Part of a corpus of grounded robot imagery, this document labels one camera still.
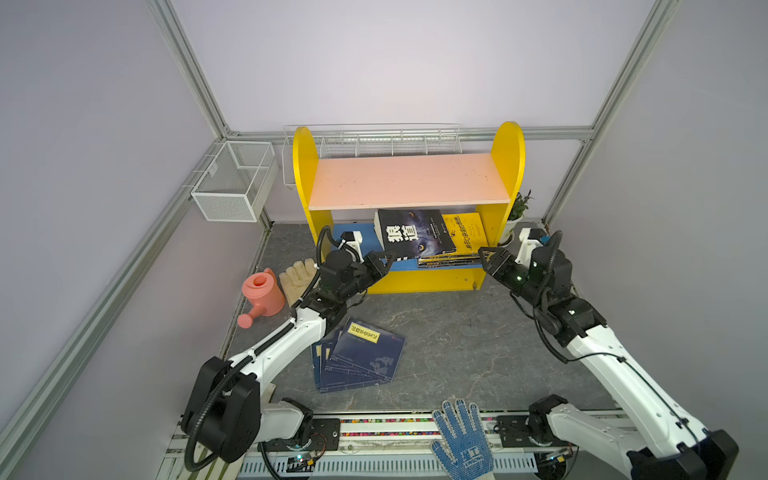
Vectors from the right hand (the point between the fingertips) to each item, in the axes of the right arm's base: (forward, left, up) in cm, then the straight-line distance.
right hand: (483, 254), depth 72 cm
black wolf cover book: (+10, +17, -4) cm, 20 cm away
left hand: (+2, +21, -3) cm, 21 cm away
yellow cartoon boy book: (+8, +6, -14) cm, 17 cm away
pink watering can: (0, +60, -18) cm, 63 cm away
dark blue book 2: (-17, +44, -27) cm, 54 cm away
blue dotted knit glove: (-36, +3, -30) cm, 47 cm away
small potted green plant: (+30, -21, -13) cm, 39 cm away
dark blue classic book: (-13, +30, -28) cm, 42 cm away
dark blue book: (-21, +39, -28) cm, 53 cm away
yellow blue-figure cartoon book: (+16, 0, -9) cm, 18 cm away
